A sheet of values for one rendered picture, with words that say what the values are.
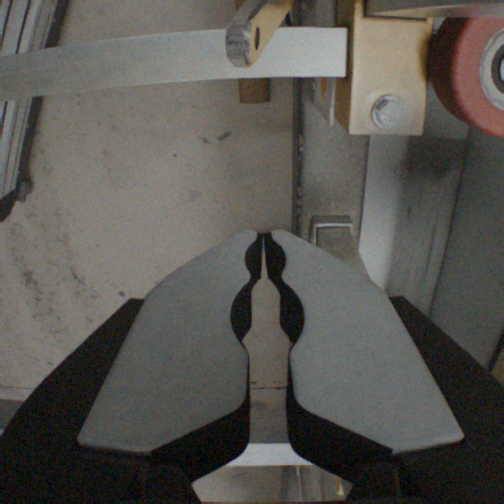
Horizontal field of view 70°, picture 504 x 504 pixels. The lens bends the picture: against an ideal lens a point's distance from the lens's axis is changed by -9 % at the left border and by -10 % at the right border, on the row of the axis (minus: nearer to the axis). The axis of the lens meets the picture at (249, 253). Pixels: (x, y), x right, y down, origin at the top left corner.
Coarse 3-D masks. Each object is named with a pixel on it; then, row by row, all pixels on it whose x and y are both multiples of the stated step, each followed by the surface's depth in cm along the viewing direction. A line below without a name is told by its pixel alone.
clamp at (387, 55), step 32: (352, 0) 20; (352, 32) 21; (384, 32) 21; (416, 32) 21; (352, 64) 22; (384, 64) 22; (416, 64) 22; (352, 96) 23; (416, 96) 23; (352, 128) 24; (416, 128) 24
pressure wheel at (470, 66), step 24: (456, 24) 18; (480, 24) 17; (432, 48) 21; (456, 48) 18; (480, 48) 18; (432, 72) 21; (456, 72) 19; (480, 72) 19; (456, 96) 19; (480, 96) 19; (480, 120) 20
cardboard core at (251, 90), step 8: (240, 0) 86; (240, 80) 97; (248, 80) 95; (256, 80) 95; (264, 80) 96; (240, 88) 98; (248, 88) 96; (256, 88) 96; (264, 88) 97; (240, 96) 99; (248, 96) 97; (256, 96) 97; (264, 96) 98
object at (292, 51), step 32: (192, 32) 22; (224, 32) 22; (288, 32) 22; (320, 32) 22; (0, 64) 23; (32, 64) 23; (64, 64) 23; (96, 64) 23; (128, 64) 23; (160, 64) 23; (192, 64) 23; (224, 64) 23; (256, 64) 23; (288, 64) 23; (320, 64) 23; (0, 96) 24; (32, 96) 24
